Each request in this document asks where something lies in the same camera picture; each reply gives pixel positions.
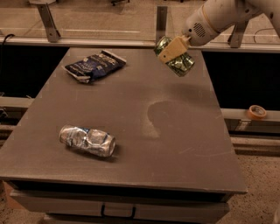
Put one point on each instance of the grey table drawer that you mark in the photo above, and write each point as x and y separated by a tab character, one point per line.
90	206

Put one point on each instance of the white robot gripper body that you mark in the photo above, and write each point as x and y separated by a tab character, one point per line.
197	26

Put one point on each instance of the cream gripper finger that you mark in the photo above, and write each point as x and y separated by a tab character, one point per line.
175	48

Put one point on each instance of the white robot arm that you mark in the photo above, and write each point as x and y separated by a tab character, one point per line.
214	17

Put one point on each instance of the right metal railing bracket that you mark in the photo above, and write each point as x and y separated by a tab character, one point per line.
235	38

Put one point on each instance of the dark blue chip bag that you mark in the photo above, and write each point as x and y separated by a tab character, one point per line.
95	67

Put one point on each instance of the green soda can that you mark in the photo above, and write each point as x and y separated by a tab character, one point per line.
181	65

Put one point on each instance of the left metal railing bracket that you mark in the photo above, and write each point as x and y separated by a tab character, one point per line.
44	11

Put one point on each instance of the crushed silver blue can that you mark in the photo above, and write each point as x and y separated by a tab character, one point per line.
94	141

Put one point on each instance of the middle metal railing bracket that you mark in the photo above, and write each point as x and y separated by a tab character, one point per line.
161	19

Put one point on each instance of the metal railing bracket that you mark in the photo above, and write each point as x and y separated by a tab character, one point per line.
161	19
235	38
44	11

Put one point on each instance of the black drawer handle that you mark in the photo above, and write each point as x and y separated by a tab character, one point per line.
114	210

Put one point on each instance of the orange tape roll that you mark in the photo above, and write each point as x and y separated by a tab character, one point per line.
256	112

